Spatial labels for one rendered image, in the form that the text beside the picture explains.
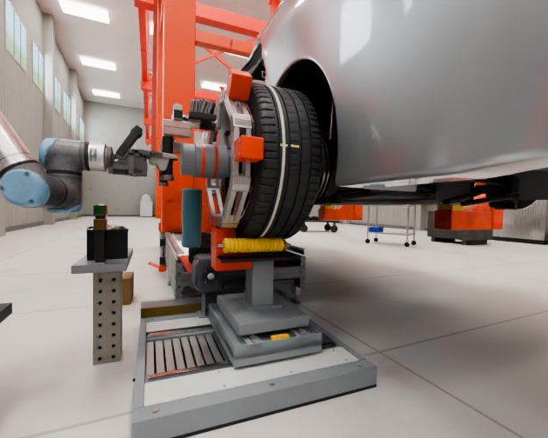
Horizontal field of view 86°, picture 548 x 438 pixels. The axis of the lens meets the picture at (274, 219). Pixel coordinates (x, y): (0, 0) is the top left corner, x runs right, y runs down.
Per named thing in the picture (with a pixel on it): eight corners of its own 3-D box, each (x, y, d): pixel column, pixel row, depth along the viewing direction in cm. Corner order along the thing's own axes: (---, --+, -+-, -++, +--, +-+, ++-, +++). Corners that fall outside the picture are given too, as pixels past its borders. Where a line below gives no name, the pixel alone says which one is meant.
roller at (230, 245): (290, 251, 123) (290, 237, 123) (218, 254, 112) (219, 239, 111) (284, 249, 128) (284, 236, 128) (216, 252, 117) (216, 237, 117)
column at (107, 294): (120, 361, 125) (120, 262, 124) (92, 365, 121) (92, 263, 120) (122, 350, 134) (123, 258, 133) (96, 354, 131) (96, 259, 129)
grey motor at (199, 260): (274, 315, 162) (275, 250, 160) (195, 324, 145) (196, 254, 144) (262, 304, 178) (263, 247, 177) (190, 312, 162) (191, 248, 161)
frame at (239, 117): (250, 231, 103) (253, 72, 101) (231, 231, 100) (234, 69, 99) (217, 222, 153) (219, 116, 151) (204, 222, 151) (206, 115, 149)
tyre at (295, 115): (300, 268, 123) (343, 98, 96) (245, 271, 113) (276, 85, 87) (254, 205, 178) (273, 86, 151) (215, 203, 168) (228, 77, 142)
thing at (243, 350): (321, 354, 119) (322, 329, 118) (233, 370, 105) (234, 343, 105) (273, 312, 165) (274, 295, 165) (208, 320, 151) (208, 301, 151)
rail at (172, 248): (190, 289, 174) (190, 252, 174) (173, 291, 171) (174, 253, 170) (167, 242, 402) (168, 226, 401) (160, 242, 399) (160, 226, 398)
